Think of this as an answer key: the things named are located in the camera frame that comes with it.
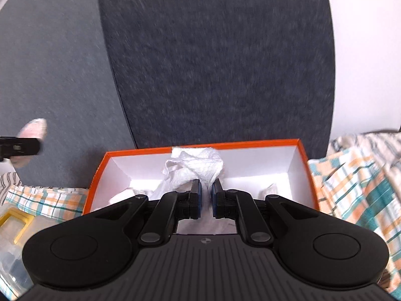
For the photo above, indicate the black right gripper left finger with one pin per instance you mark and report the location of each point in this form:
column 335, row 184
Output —
column 169, row 210

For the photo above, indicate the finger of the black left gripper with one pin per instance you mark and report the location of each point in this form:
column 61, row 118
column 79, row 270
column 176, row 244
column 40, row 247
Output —
column 14, row 146

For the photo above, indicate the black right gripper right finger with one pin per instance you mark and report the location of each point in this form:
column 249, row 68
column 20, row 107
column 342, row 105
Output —
column 240, row 207

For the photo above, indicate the round pink white pad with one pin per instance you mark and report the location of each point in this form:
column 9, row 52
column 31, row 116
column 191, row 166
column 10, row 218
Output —
column 36, row 128

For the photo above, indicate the white knit cloth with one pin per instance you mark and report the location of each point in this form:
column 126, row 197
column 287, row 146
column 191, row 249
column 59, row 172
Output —
column 184, row 166

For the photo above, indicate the striped pillow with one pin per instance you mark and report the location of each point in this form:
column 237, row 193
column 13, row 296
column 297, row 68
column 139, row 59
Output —
column 7, row 180

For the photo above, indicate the orange cardboard box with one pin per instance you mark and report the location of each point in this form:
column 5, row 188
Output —
column 257, row 167

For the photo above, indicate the yellow box latch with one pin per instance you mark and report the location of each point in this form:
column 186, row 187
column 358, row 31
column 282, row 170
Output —
column 14, row 223

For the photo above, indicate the plaid teal orange bedsheet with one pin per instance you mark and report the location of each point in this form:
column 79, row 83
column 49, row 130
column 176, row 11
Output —
column 346, row 249

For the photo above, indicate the clear plastic box lid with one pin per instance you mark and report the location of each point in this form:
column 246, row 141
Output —
column 15, row 279

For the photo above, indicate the dark grey upholstered headboard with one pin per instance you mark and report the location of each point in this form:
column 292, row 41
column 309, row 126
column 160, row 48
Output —
column 110, row 75

